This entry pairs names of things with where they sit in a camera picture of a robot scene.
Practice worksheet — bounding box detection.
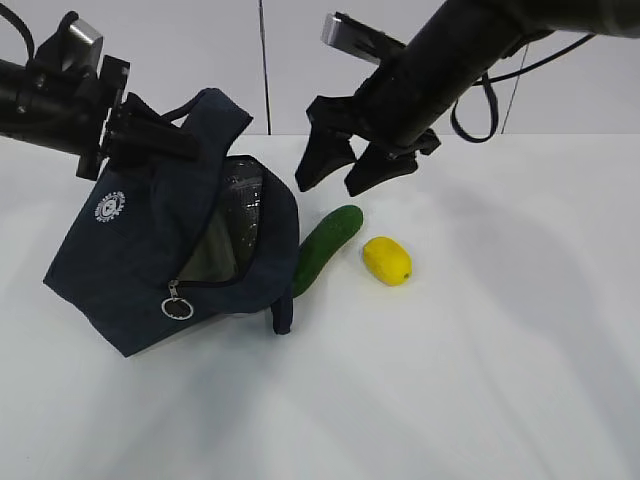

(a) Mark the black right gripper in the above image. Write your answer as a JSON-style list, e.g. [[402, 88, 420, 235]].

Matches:
[[295, 79, 441, 196]]

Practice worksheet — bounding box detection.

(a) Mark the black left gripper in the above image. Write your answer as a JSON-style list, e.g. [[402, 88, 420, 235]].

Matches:
[[74, 55, 199, 179]]

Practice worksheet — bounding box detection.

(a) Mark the green cucumber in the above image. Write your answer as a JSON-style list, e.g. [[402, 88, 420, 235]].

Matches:
[[293, 205, 364, 298]]

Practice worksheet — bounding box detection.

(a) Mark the yellow lemon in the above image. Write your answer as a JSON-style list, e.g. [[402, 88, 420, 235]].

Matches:
[[362, 236, 412, 286]]

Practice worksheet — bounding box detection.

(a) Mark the dark blue lunch bag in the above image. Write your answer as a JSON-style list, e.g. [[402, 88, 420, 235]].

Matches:
[[44, 88, 299, 356]]

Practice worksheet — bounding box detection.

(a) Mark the glass container green lid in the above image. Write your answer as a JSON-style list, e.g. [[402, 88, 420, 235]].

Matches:
[[178, 156, 264, 283]]

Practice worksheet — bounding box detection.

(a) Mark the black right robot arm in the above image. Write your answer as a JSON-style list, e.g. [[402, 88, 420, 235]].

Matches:
[[295, 1, 639, 196]]

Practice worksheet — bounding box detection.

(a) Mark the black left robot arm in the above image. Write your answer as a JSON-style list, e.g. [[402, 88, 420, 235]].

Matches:
[[1, 55, 199, 181]]

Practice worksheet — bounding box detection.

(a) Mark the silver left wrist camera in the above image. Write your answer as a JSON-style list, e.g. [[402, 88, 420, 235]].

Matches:
[[35, 11, 104, 73]]

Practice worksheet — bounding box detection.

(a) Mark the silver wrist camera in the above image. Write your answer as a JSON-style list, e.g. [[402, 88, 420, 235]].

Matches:
[[35, 11, 104, 73], [321, 12, 406, 65]]

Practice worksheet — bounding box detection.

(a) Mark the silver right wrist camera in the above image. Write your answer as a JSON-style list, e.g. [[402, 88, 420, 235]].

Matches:
[[321, 12, 406, 65]]

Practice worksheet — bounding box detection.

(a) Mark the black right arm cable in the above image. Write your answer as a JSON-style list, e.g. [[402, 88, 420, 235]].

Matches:
[[449, 29, 599, 143]]

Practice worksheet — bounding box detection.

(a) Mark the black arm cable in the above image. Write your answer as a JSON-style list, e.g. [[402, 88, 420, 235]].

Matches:
[[449, 29, 599, 143], [0, 7, 39, 64]]

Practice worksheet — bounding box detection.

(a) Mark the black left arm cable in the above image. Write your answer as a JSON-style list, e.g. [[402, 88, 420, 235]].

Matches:
[[0, 7, 39, 64]]

